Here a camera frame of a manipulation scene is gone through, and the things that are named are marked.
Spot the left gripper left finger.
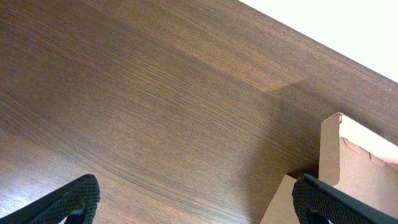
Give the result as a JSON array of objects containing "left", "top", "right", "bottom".
[{"left": 1, "top": 174, "right": 100, "bottom": 224}]

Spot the cardboard box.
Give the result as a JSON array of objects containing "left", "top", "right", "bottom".
[{"left": 261, "top": 113, "right": 397, "bottom": 223}]

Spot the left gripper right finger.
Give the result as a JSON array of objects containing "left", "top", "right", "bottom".
[{"left": 292, "top": 174, "right": 397, "bottom": 224}]

